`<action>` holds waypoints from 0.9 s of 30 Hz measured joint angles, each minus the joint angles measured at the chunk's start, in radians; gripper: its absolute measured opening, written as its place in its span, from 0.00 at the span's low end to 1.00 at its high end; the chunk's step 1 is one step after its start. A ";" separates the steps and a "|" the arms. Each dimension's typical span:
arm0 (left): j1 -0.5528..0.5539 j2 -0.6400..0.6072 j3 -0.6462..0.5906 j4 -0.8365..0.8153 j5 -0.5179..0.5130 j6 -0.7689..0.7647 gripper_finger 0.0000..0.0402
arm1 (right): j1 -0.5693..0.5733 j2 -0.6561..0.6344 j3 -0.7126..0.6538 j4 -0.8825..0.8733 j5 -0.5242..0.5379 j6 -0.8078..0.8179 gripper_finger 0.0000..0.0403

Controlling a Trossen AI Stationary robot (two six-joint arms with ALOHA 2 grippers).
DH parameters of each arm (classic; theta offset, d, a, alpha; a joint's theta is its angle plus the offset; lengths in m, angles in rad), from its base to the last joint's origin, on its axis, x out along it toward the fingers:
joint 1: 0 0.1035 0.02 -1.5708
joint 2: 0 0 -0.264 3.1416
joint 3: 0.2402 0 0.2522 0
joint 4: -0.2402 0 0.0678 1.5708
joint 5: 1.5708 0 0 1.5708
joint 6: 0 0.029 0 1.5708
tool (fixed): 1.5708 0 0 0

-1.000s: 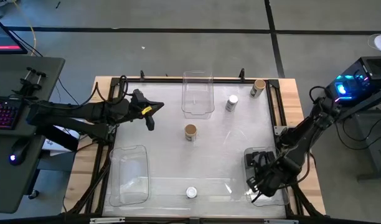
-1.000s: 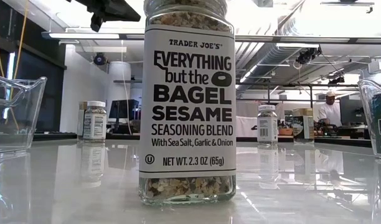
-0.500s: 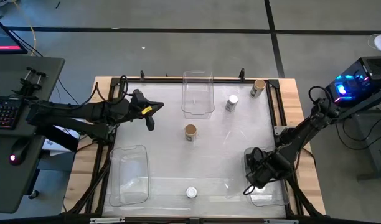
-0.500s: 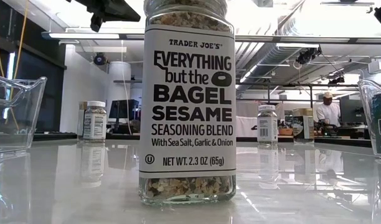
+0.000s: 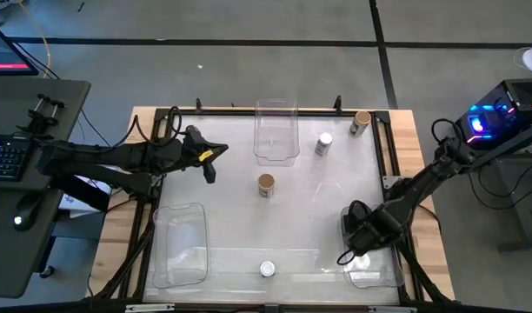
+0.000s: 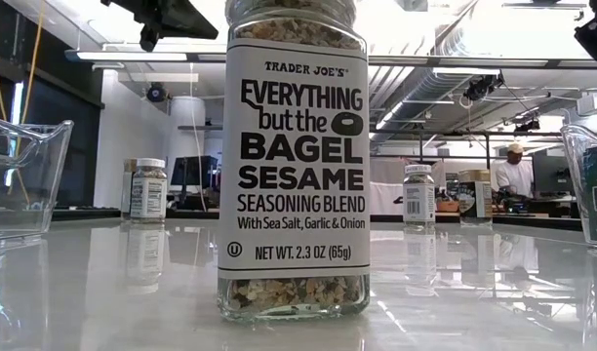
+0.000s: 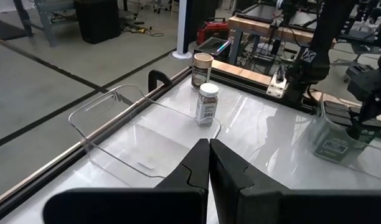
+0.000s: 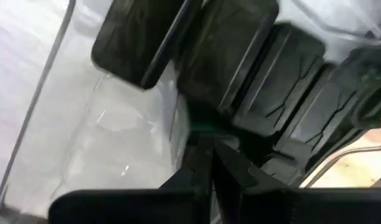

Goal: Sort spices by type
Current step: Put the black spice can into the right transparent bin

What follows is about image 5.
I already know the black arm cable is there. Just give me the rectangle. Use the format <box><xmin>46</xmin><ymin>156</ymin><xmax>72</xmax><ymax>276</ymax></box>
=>
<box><xmin>336</xmin><ymin>117</ymin><xmax>462</xmax><ymax>267</ymax></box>
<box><xmin>132</xmin><ymin>105</ymin><xmax>184</xmax><ymax>147</ymax></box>

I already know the brown-lid spice jar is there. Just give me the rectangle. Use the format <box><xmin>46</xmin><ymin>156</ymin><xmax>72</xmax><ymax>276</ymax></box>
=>
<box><xmin>256</xmin><ymin>172</ymin><xmax>276</xmax><ymax>200</ymax></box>
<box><xmin>349</xmin><ymin>110</ymin><xmax>373</xmax><ymax>138</ymax></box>

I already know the black clamp stand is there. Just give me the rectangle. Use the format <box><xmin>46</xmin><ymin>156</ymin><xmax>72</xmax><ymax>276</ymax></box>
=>
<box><xmin>16</xmin><ymin>93</ymin><xmax>67</xmax><ymax>136</ymax></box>

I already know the black keyboard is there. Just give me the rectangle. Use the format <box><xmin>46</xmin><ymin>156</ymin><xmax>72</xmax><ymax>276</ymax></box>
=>
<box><xmin>0</xmin><ymin>133</ymin><xmax>32</xmax><ymax>182</ymax></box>

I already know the black computer mouse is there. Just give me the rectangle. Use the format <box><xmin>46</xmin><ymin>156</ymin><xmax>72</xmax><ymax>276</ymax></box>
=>
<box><xmin>12</xmin><ymin>193</ymin><xmax>43</xmax><ymax>232</ymax></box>

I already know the white pedestal stand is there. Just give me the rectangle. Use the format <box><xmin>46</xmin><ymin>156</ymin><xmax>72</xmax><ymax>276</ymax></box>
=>
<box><xmin>512</xmin><ymin>45</ymin><xmax>532</xmax><ymax>77</ymax></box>

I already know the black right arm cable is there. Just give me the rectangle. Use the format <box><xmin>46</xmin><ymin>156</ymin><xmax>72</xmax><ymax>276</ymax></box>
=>
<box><xmin>336</xmin><ymin>117</ymin><xmax>462</xmax><ymax>267</ymax></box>

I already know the yellow cable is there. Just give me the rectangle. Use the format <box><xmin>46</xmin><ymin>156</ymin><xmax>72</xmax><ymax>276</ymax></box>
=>
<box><xmin>17</xmin><ymin>0</ymin><xmax>52</xmax><ymax>79</ymax></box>

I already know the grey desk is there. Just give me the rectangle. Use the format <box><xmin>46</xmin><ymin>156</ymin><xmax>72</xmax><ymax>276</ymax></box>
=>
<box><xmin>0</xmin><ymin>77</ymin><xmax>92</xmax><ymax>299</ymax></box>

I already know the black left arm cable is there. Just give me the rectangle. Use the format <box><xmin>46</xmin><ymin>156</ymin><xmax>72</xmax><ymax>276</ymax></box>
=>
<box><xmin>132</xmin><ymin>105</ymin><xmax>184</xmax><ymax>147</ymax></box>

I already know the silver edge bracket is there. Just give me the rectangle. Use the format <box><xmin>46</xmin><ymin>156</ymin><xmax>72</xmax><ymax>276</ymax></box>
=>
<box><xmin>124</xmin><ymin>303</ymin><xmax>176</xmax><ymax>313</ymax></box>
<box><xmin>369</xmin><ymin>306</ymin><xmax>418</xmax><ymax>313</ymax></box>

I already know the computer monitor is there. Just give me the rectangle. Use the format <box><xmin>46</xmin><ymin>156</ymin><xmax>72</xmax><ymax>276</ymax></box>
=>
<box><xmin>0</xmin><ymin>19</ymin><xmax>40</xmax><ymax>77</ymax></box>

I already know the white printed carton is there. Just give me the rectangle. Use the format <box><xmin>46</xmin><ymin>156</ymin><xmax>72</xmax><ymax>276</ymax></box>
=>
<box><xmin>59</xmin><ymin>176</ymin><xmax>113</xmax><ymax>218</ymax></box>

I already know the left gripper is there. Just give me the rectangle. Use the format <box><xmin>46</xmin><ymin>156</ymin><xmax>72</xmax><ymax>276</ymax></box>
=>
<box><xmin>159</xmin><ymin>124</ymin><xmax>230</xmax><ymax>185</ymax></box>

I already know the clear plastic bin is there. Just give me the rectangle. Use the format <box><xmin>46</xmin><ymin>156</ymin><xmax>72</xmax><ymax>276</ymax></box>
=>
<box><xmin>151</xmin><ymin>202</ymin><xmax>210</xmax><ymax>290</ymax></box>
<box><xmin>340</xmin><ymin>206</ymin><xmax>404</xmax><ymax>290</ymax></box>
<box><xmin>253</xmin><ymin>97</ymin><xmax>301</xmax><ymax>168</ymax></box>

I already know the black aluminium table frame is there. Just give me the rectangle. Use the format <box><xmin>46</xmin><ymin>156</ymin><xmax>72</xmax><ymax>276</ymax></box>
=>
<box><xmin>90</xmin><ymin>106</ymin><xmax>454</xmax><ymax>305</ymax></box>

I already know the black metal stand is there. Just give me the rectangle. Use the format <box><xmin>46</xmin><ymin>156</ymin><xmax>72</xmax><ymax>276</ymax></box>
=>
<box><xmin>465</xmin><ymin>119</ymin><xmax>532</xmax><ymax>253</ymax></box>

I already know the computer tower with coloured lights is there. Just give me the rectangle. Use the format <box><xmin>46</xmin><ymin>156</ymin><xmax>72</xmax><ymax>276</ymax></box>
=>
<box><xmin>452</xmin><ymin>77</ymin><xmax>532</xmax><ymax>152</ymax></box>

